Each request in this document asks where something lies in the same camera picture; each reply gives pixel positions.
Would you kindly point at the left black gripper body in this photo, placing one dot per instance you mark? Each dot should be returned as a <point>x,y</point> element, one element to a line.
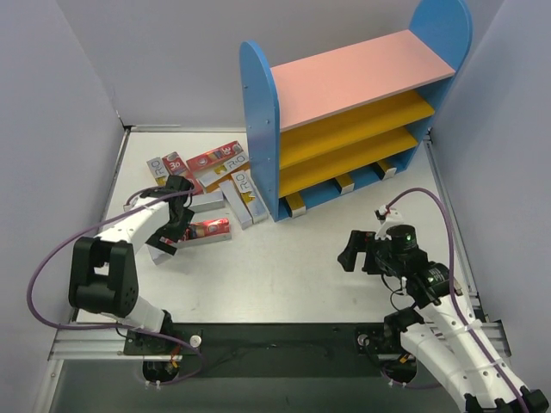
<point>173,226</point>

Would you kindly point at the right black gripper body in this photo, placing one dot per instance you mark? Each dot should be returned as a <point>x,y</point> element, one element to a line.
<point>368,252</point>

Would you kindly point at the red 3d toothpaste box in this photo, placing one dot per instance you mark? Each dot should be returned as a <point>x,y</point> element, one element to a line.
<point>177,167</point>
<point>216,156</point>
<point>206,232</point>

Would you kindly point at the silver RO toothpaste box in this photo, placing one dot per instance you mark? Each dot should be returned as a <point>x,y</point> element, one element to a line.
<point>345,183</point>

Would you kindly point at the silver RO box table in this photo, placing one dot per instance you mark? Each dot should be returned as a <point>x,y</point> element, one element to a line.
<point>385,170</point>

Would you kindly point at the black toothpaste box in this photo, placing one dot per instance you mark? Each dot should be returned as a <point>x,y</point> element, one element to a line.
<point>296,205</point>

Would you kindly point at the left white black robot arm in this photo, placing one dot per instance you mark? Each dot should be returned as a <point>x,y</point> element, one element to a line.
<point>104,278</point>

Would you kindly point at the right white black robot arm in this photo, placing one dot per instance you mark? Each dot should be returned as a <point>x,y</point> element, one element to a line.
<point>438,329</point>

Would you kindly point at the blue shelf with coloured boards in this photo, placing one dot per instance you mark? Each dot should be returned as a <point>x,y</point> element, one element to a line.
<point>341,111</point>

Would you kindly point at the plain silver box horizontal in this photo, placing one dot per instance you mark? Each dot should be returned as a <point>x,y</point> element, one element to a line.
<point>207,202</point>

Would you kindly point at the silver box under left gripper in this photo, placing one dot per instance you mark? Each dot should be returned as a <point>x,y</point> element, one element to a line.
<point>158,256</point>

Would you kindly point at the orange white RO toothpaste box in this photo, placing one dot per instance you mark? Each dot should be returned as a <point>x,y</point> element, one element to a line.
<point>212,178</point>

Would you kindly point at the red 3D toothpaste box top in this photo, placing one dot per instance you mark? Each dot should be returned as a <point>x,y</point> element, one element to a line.
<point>216,156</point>

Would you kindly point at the plain silver box diagonal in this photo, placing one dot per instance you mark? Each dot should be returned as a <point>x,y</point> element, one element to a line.
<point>235,202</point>

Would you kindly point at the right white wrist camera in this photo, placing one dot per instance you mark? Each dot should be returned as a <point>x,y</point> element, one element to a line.
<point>388,217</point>

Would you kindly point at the aluminium frame rail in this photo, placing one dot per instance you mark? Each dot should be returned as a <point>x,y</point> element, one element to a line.
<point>102,345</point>

